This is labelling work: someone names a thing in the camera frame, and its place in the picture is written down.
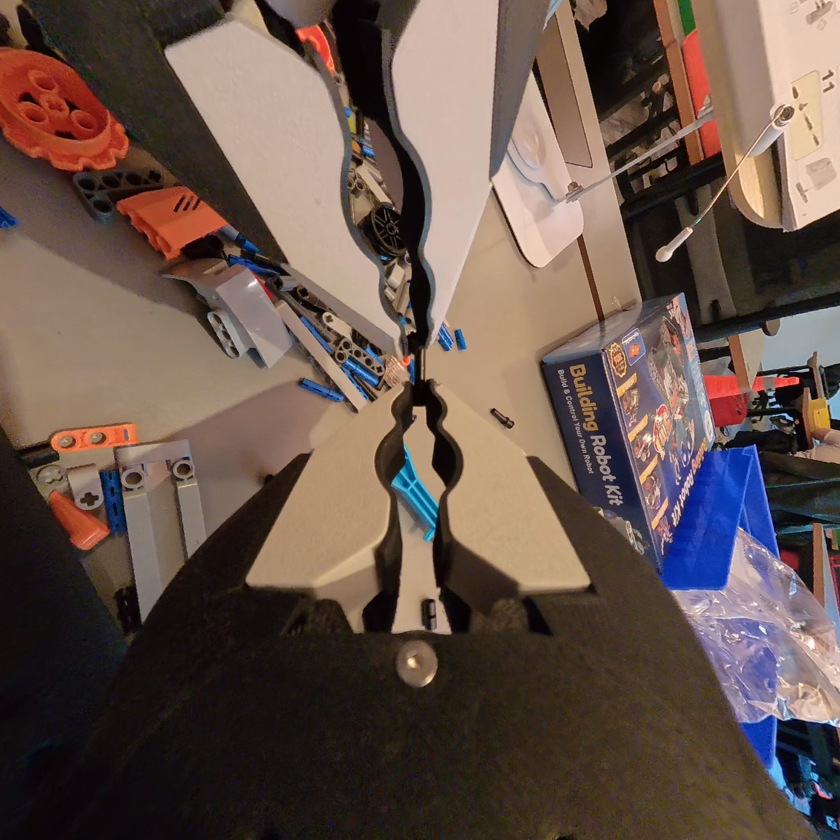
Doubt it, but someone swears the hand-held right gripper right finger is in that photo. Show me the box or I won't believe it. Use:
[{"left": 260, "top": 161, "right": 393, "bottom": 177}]
[{"left": 423, "top": 381, "right": 592, "bottom": 631}]

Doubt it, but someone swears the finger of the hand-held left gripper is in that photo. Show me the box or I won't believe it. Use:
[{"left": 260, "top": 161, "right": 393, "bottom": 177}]
[
  {"left": 164, "top": 16, "right": 414, "bottom": 358},
  {"left": 381, "top": 0, "right": 510, "bottom": 340}
]

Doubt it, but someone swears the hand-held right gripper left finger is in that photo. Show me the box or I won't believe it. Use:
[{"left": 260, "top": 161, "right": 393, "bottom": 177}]
[{"left": 247, "top": 381, "right": 418, "bottom": 631}]

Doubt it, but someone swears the blue plastic bin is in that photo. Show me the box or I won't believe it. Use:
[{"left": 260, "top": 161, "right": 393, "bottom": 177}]
[{"left": 657, "top": 444, "right": 840, "bottom": 769}]

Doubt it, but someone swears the orange gear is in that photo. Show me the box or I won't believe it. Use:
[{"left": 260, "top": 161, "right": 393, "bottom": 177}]
[{"left": 0, "top": 49, "right": 132, "bottom": 172}]

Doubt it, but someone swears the white book stand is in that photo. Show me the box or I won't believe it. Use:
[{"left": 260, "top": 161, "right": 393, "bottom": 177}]
[{"left": 493, "top": 0, "right": 840, "bottom": 270}]

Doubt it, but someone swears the orange wedge piece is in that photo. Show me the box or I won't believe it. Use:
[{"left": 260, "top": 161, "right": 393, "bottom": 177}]
[{"left": 116, "top": 187, "right": 235, "bottom": 261}]

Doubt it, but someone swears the robot kit box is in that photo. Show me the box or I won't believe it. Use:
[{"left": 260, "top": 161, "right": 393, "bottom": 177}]
[{"left": 541, "top": 292, "right": 720, "bottom": 568}]

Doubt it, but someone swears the grey curved panel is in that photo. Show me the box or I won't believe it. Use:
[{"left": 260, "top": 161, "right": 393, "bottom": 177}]
[{"left": 164, "top": 256, "right": 296, "bottom": 368}]

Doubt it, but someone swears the pile of building kit parts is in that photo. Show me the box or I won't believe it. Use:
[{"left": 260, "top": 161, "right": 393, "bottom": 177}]
[{"left": 0, "top": 27, "right": 460, "bottom": 414}]

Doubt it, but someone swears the orange cone piece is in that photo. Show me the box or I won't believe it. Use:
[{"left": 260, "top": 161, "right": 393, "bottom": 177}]
[{"left": 50, "top": 490, "right": 112, "bottom": 552}]

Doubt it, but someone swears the orange holed beam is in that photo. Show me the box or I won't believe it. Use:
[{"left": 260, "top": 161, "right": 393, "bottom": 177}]
[{"left": 50, "top": 423, "right": 139, "bottom": 454}]

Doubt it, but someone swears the clear plastic bag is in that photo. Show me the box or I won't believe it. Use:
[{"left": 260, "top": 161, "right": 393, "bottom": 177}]
[{"left": 676, "top": 532, "right": 840, "bottom": 723}]

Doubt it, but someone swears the red crate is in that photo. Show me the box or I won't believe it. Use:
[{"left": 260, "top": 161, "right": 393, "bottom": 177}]
[{"left": 703, "top": 372, "right": 802, "bottom": 421}]

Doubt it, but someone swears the instruction booklet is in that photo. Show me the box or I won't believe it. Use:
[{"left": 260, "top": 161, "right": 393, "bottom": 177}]
[{"left": 785, "top": 0, "right": 840, "bottom": 198}]

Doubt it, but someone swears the cyan frame piece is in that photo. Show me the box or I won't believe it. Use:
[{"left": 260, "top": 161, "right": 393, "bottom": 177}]
[{"left": 390, "top": 447, "right": 441, "bottom": 542}]

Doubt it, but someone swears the grey frame piece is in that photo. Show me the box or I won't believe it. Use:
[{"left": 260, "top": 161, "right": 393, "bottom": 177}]
[{"left": 116, "top": 440, "right": 208, "bottom": 624}]

